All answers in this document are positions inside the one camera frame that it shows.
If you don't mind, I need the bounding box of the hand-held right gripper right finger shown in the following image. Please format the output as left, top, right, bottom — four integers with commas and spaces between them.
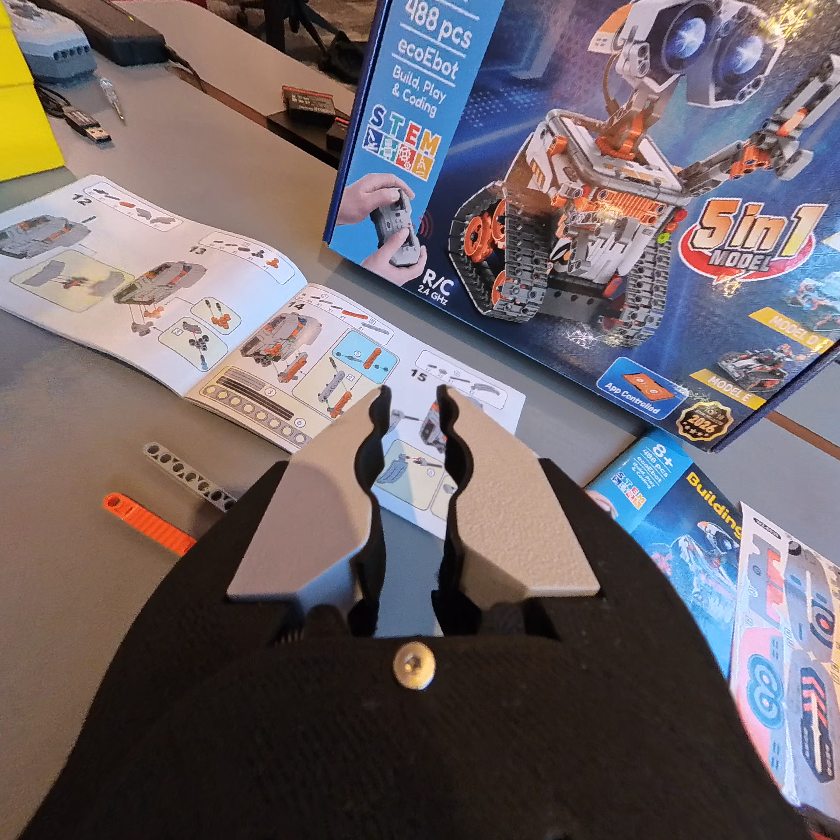
434, 385, 602, 624

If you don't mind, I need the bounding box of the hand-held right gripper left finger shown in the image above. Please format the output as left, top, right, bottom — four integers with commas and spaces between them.
227, 386, 391, 634

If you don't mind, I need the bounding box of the grey perforated beam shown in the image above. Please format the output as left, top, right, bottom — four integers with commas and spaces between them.
145, 443, 241, 513

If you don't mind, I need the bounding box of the yellow plastic bin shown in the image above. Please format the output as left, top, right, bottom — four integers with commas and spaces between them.
0, 14, 65, 182

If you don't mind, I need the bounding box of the grey desk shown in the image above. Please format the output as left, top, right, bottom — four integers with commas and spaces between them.
0, 0, 840, 840

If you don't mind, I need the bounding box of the black desk pad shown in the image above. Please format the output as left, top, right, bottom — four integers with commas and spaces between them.
268, 112, 350, 168

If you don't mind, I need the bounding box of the blue instruction booklet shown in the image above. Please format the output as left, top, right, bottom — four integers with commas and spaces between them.
584, 431, 752, 683

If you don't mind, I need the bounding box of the orange ridged building piece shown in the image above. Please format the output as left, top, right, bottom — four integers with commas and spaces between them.
103, 493, 198, 557

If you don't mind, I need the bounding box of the open instruction manual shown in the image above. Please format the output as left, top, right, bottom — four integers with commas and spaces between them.
0, 175, 526, 539

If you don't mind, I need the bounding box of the robot sticker sheet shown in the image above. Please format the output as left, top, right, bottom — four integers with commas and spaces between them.
729, 502, 840, 821

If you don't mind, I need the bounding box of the blue robot kit box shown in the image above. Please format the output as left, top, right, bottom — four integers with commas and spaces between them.
325, 0, 840, 451

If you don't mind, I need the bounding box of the small black battery pack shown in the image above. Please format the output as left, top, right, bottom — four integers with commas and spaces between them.
283, 86, 353, 126

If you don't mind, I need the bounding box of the black rectangular power bank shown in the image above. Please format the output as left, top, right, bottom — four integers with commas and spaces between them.
53, 0, 169, 67

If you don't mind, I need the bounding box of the white remote controller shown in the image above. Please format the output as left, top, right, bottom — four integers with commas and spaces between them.
0, 0, 98, 84

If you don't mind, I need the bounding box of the black cable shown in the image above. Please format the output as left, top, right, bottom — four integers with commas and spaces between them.
37, 83, 114, 147

